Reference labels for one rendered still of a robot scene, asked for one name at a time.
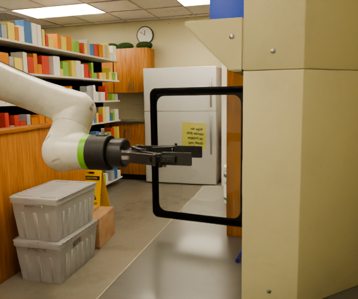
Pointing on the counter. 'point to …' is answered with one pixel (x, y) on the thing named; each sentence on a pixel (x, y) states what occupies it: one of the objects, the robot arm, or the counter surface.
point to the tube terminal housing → (304, 145)
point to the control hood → (221, 40)
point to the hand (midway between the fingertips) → (189, 155)
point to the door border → (157, 145)
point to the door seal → (155, 145)
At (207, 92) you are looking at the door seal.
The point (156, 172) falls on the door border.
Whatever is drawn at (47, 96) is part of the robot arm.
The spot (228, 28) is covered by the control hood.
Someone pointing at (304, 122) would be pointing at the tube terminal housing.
